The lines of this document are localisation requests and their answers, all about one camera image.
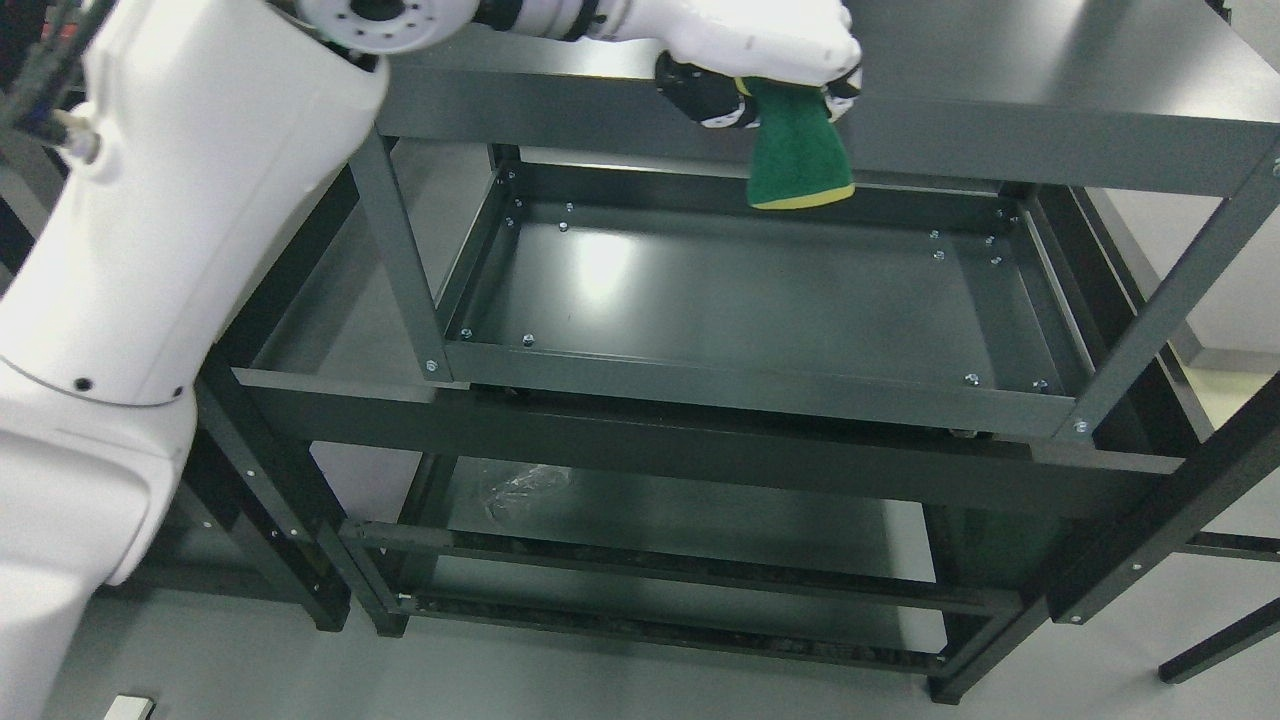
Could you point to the dark grey metal shelf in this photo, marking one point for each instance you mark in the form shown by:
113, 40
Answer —
559, 375

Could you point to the green yellow sponge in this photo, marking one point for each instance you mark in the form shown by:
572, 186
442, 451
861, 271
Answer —
799, 162

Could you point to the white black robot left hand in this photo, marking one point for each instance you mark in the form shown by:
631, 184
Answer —
710, 49

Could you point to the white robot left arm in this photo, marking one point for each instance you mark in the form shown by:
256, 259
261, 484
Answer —
206, 124

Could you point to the black metal rack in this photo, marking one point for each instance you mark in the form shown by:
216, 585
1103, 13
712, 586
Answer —
255, 517

